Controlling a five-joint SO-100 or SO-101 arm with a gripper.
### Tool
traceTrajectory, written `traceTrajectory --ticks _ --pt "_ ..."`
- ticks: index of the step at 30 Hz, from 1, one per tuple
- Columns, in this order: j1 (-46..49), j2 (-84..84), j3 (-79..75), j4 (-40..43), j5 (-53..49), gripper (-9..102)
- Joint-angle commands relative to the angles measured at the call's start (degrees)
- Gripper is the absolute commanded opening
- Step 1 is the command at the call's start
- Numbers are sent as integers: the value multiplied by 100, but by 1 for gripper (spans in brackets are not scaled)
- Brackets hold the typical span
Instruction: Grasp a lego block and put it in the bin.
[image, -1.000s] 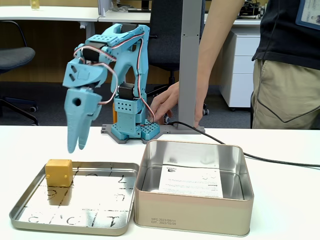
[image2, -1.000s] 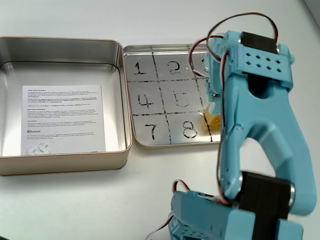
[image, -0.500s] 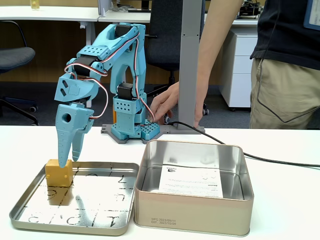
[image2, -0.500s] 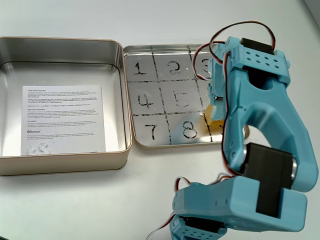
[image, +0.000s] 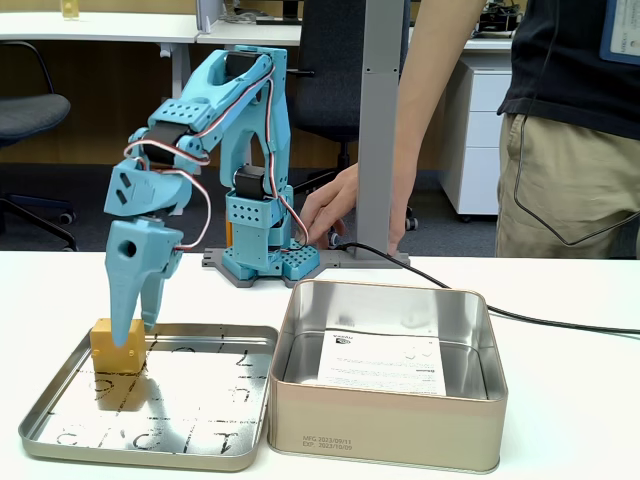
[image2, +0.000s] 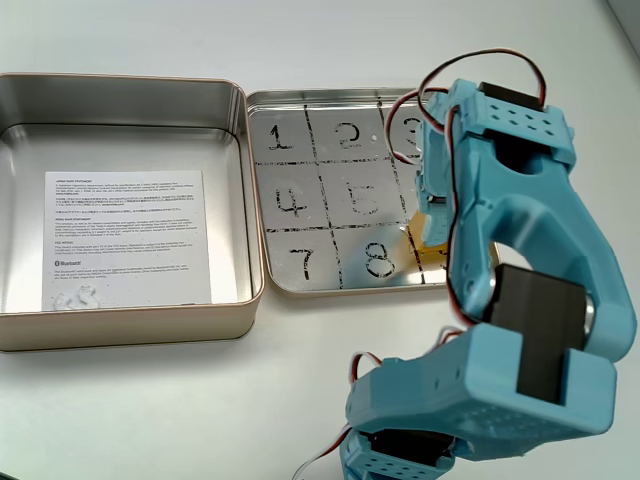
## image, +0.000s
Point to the yellow lego block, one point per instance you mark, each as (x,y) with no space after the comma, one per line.
(117,357)

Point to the person's hand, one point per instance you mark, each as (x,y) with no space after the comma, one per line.
(330,210)

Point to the metal tin lid with numbers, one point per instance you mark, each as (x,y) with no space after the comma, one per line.
(200,400)

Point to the black office chair with armrest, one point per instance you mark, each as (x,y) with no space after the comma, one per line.
(25,115)

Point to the white desk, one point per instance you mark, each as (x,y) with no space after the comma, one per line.
(100,27)
(260,35)

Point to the dark blue office chair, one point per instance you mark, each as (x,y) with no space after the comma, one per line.
(325,75)

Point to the white printed paper sheet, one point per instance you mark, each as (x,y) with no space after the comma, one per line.
(380,365)

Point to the grey desk partition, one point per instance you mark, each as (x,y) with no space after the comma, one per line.
(209,15)

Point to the small yellow object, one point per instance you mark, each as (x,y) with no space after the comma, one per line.
(71,9)

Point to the gold metal tin box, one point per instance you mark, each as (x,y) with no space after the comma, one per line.
(380,425)

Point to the white drawer cabinet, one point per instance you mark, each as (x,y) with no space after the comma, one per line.
(475,140)

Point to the person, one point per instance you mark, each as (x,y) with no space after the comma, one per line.
(565,125)

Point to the blue badge card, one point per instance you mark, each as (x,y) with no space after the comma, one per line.
(622,30)

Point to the grey metal post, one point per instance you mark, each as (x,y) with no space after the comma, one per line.
(380,125)

